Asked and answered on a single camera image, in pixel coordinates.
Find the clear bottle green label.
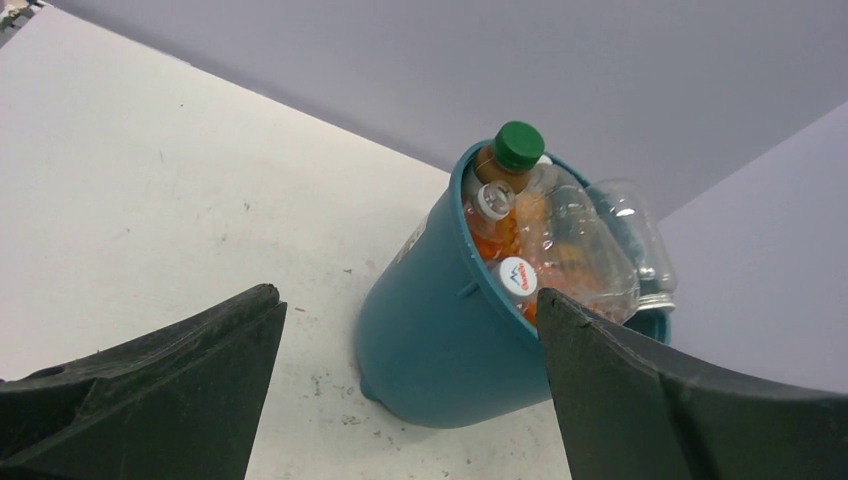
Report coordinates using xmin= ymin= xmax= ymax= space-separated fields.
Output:
xmin=471 ymin=120 xmax=545 ymax=195

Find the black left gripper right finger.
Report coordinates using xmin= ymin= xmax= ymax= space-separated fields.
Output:
xmin=537 ymin=289 xmax=847 ymax=479

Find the crushed clear blue bottle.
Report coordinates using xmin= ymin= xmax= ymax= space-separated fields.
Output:
xmin=489 ymin=256 xmax=539 ymax=327

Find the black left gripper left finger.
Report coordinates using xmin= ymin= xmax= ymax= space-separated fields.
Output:
xmin=1 ymin=284 xmax=287 ymax=479

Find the teal plastic bin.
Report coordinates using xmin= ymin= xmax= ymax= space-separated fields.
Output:
xmin=355 ymin=138 xmax=669 ymax=428

